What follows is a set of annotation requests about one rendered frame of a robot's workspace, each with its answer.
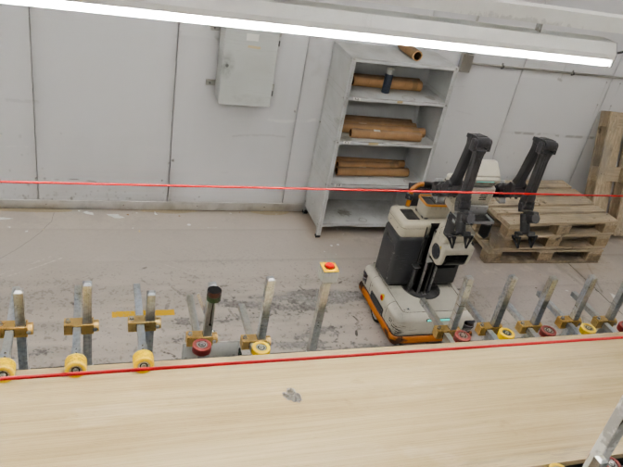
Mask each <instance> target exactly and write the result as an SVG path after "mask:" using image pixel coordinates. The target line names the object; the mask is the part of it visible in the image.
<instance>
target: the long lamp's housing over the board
mask: <svg viewBox="0 0 623 467"><path fill-rule="evenodd" d="M60 1H69V2H77V3H85V4H95V5H103V6H119V7H129V8H137V9H145V10H154V11H162V12H172V13H180V14H188V15H197V16H206V17H214V18H223V19H239V20H248V21H257V22H265V23H273V24H282V25H291V26H300V27H308V28H316V29H326V30H334V31H343V32H358V33H368V34H376V35H385V36H393V37H402V38H411V39H419V40H428V41H436V42H445V43H454V44H470V45H479V46H487V47H496V48H504V49H513V50H522V51H530V52H539V53H547V54H556V55H565V56H573V57H589V58H599V59H607V60H609V63H608V65H607V67H609V68H612V66H613V64H614V61H615V60H616V58H617V43H615V42H613V41H611V40H609V39H606V38H604V37H601V36H593V35H586V34H577V33H570V32H556V31H548V30H541V31H540V32H537V31H535V29H533V28H525V27H517V26H510V25H502V24H495V23H487V22H479V21H472V20H464V19H450V18H443V17H434V16H427V15H419V14H412V13H404V12H397V11H388V10H381V9H373V8H366V7H358V6H344V5H336V4H328V3H321V2H313V1H306V0H60Z"/></svg>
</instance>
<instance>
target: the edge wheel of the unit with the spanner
mask: <svg viewBox="0 0 623 467"><path fill-rule="evenodd" d="M192 351H193V353H194V354H195V355H197V356H200V357H204V356H208V355H209V354H210V352H211V342H210V341H209V340H207V339H204V338H199V339H197V340H195V341H194V342H193V346H192Z"/></svg>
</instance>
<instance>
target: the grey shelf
mask: <svg viewBox="0 0 623 467"><path fill-rule="evenodd" d="M418 50H419V49H418ZM419 51H421V52H422V54H423V56H422V58H421V59H420V60H419V61H414V60H413V59H412V58H410V57H409V56H408V55H406V54H405V53H404V52H402V51H401V50H400V49H399V48H398V47H392V46H383V45H373V44H356V43H347V42H339V41H335V42H334V47H333V52H332V57H331V62H330V67H329V72H328V77H327V82H326V87H325V92H324V102H323V106H322V112H321V117H320V121H319V127H318V132H317V137H316V142H315V147H314V152H313V157H312V162H311V171H310V176H309V181H308V186H307V188H342V189H382V190H394V188H395V190H409V183H419V182H426V179H427V176H428V173H429V170H430V166H431V163H432V159H433V157H434V153H435V150H436V147H437V143H438V140H439V135H440V131H441V128H442V124H443V121H444V118H445V115H446V111H447V108H448V105H449V102H450V99H451V93H452V89H453V86H454V83H455V80H456V76H457V73H458V70H459V68H458V67H456V66H455V65H454V64H452V63H451V62H450V61H449V60H447V59H446V58H444V57H443V56H441V55H440V54H438V53H437V52H435V51H428V50H419ZM387 68H393V69H394V73H393V76H395V77H406V78H417V79H420V81H422V83H423V88H422V90H421V92H417V91H406V90H396V89H390V90H389V94H384V93H382V92H381V90H382V88H374V87H363V86H352V85H351V84H352V79H353V74H354V73H361V74H373V75H384V76H385V74H386V71H387ZM350 75H351V76H350ZM424 76H425V77H424ZM423 79H424V80H423ZM413 114H414V115H413ZM345 115H356V116H368V117H380V118H392V119H405V120H412V122H413V123H416V125H417V128H425V129H426V136H425V137H424V138H422V140H421V142H407V141H393V140H380V139H366V138H352V137H350V136H349V133H343V132H342V128H343V124H344V119H345ZM342 118H343V119H342ZM340 125H341V126H340ZM404 149H405V151H404ZM403 153H404V155H403ZM408 154H409V155H408ZM337 157H350V158H382V159H397V160H404V161H405V164H406V165H405V166H404V168H408V169H409V171H410V173H409V176H408V177H388V176H338V175H336V174H335V168H336V159H337ZM402 157H403V158H402ZM405 196H406V192H394V194H393V192H377V191H336V190H307V192H306V196H305V201H304V207H303V210H302V213H303V214H307V213H308V212H309V214H310V215H311V218H312V220H313V222H314V224H315V226H316V232H315V237H320V236H321V231H322V227H334V226H353V227H386V224H387V222H388V214H389V211H390V208H391V207H392V206H404V205H405V204H406V200H407V199H406V198H405ZM391 199H392V200H391ZM307 210H308V211H307ZM320 227H321V228H320ZM319 229H320V230H319Z"/></svg>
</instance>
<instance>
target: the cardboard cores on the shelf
mask: <svg viewBox="0 0 623 467"><path fill-rule="evenodd" d="M384 78H385V76H384V75H373V74H361V73H354V74H353V79H352V84H351V85H352V86H363V87H374V88H382V86H383V81H384ZM422 88H423V83H422V81H420V79H417V78H406V77H395V76H393V79H392V83H391V86H390V89H396V90H406V91H417V92H421V90H422ZM342 132H343V133H349V136H350V137H352V138H366V139H380V140H393V141H407V142H421V140H422V138H424V137H425V136H426V129H425V128H417V125H416V123H413V122H412V120H405V119H392V118H380V117H368V116H356V115H345V119H344V124H343V128H342ZM404 166H405V161H404V160H397V159H382V158H350V157H337V159H336V168H335V174H336V175H338V176H388V177H408V176H409V173H410V171H409V169H408V168H404Z"/></svg>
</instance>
